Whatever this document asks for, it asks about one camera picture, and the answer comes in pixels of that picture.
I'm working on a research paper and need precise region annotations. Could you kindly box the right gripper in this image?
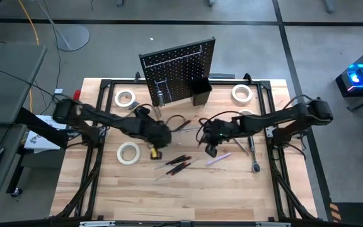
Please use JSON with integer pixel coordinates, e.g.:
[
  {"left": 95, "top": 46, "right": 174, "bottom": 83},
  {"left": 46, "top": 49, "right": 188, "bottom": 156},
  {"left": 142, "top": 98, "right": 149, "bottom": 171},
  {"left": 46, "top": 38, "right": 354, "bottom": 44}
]
[{"left": 200, "top": 119, "right": 236, "bottom": 158}]

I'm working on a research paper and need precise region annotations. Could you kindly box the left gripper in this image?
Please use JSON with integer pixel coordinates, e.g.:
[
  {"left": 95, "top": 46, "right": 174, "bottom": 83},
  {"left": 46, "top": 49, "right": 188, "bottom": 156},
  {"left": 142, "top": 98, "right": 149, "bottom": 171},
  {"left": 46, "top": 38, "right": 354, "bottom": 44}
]
[{"left": 137, "top": 121, "right": 173, "bottom": 160}]

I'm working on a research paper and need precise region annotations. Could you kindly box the lilac pen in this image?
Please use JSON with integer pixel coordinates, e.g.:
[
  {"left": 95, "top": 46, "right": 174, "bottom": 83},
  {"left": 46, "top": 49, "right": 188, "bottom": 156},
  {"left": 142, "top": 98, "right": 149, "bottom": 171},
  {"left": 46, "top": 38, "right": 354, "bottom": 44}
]
[{"left": 205, "top": 152, "right": 233, "bottom": 167}]

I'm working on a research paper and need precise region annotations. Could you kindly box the black perforated peg board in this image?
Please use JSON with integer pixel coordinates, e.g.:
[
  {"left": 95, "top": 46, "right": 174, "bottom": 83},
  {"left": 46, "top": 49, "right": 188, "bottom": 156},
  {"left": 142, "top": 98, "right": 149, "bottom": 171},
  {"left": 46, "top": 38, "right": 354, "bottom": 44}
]
[{"left": 138, "top": 37, "right": 217, "bottom": 108}]

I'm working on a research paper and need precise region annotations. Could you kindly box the black peg board bin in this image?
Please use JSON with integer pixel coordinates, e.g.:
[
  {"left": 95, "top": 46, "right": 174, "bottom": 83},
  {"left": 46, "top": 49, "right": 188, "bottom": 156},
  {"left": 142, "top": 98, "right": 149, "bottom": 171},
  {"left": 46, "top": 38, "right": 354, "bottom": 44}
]
[{"left": 189, "top": 76, "right": 213, "bottom": 107}]

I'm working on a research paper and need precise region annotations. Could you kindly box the silver double prong peg hook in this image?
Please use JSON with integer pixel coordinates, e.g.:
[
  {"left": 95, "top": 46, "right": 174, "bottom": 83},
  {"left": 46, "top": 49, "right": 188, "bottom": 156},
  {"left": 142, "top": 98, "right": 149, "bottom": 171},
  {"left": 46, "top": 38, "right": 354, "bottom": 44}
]
[{"left": 154, "top": 79, "right": 170, "bottom": 107}]

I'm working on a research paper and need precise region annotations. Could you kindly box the slim silver tool bar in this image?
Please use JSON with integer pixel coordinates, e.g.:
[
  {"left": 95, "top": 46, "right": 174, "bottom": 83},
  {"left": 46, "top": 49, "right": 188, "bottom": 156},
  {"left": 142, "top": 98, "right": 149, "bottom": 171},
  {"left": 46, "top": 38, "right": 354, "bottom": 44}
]
[{"left": 233, "top": 137, "right": 251, "bottom": 158}]

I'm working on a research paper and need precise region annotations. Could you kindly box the black diagonal beam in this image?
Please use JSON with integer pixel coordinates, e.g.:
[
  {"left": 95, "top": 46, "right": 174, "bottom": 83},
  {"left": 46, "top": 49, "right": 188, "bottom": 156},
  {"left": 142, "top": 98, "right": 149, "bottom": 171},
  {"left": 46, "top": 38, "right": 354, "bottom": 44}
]
[{"left": 14, "top": 107, "right": 71, "bottom": 149}]

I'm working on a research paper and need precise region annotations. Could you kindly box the white paper sheet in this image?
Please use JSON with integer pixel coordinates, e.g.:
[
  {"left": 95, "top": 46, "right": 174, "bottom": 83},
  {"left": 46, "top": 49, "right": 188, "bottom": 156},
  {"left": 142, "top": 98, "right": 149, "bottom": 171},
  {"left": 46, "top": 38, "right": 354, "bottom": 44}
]
[{"left": 23, "top": 114, "right": 69, "bottom": 154}]

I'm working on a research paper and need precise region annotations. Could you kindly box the round grey stand base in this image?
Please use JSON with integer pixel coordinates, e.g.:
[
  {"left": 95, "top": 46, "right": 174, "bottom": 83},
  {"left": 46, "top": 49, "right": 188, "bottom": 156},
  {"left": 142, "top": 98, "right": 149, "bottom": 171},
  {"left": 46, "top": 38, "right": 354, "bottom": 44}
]
[{"left": 55, "top": 24, "right": 91, "bottom": 52}]

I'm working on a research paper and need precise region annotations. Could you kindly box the black desk leg with caster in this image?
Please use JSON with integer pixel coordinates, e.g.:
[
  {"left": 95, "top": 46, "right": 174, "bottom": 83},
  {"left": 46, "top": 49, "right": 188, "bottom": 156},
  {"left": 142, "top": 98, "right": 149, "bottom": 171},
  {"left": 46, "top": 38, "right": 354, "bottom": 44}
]
[{"left": 6, "top": 148, "right": 28, "bottom": 199}]

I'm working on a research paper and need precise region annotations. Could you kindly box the thin stand pole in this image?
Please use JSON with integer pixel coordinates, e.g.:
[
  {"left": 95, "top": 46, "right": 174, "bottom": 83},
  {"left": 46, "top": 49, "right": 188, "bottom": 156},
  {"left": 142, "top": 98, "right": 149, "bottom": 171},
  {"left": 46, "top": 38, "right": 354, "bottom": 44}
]
[{"left": 35, "top": 0, "right": 72, "bottom": 50}]

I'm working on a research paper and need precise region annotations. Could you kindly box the grey desk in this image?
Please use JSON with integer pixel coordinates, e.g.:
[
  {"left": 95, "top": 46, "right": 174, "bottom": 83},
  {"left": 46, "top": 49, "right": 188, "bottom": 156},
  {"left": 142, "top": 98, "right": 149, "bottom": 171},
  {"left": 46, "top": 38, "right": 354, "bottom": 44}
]
[{"left": 0, "top": 42, "right": 48, "bottom": 204}]

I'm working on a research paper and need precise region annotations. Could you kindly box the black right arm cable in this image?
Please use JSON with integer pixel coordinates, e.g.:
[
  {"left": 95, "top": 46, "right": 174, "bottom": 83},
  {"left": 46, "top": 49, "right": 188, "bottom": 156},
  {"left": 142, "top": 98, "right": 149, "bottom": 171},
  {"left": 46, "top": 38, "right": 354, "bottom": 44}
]
[{"left": 195, "top": 110, "right": 244, "bottom": 148}]

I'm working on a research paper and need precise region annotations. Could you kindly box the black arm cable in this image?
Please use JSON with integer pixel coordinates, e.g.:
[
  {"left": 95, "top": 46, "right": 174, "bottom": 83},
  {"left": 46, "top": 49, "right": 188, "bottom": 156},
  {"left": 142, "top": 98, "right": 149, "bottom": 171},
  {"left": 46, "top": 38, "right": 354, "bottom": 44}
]
[
  {"left": 195, "top": 110, "right": 244, "bottom": 148},
  {"left": 164, "top": 113, "right": 187, "bottom": 127}
]

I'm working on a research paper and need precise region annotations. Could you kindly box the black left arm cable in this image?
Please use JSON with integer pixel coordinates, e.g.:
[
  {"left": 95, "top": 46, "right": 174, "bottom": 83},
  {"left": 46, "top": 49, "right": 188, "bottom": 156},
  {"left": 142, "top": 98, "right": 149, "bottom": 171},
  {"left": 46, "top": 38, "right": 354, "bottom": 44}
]
[{"left": 164, "top": 113, "right": 187, "bottom": 127}]

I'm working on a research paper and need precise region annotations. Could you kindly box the black-handled ratchet wrench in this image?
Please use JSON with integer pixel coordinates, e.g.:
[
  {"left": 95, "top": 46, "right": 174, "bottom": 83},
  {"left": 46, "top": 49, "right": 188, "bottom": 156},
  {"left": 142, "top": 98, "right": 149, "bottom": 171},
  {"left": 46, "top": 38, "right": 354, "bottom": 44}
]
[{"left": 247, "top": 135, "right": 261, "bottom": 174}]

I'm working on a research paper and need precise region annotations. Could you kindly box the black metal table frame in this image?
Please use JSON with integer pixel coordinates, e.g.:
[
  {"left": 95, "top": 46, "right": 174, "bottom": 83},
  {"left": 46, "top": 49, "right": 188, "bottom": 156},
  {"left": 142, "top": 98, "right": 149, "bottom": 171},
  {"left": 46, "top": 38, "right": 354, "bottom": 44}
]
[{"left": 49, "top": 72, "right": 320, "bottom": 221}]

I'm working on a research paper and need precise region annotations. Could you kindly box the long silver wire tool rack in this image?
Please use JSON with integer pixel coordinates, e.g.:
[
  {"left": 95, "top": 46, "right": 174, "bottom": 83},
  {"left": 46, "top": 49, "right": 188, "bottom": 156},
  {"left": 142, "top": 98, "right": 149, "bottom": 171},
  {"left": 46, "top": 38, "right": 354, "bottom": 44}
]
[{"left": 142, "top": 45, "right": 203, "bottom": 69}]

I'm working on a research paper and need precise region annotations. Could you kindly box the silver bracket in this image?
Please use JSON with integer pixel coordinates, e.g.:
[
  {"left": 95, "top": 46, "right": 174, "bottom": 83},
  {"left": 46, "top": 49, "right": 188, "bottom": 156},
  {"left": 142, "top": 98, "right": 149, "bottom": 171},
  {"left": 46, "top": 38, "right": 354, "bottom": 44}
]
[
  {"left": 79, "top": 220, "right": 117, "bottom": 227},
  {"left": 255, "top": 221, "right": 292, "bottom": 227}
]

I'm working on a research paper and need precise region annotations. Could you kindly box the black desk cable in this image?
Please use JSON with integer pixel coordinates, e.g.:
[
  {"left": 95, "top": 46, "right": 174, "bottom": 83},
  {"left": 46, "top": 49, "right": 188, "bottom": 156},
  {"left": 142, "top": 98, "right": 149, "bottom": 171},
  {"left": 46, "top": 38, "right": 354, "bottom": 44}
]
[{"left": 0, "top": 64, "right": 66, "bottom": 102}]

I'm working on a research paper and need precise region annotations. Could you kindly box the yellow cable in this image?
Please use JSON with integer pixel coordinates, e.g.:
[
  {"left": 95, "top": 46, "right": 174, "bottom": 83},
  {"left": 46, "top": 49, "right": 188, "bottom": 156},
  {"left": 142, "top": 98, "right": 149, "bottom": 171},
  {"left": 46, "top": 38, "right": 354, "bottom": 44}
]
[{"left": 17, "top": 0, "right": 40, "bottom": 114}]

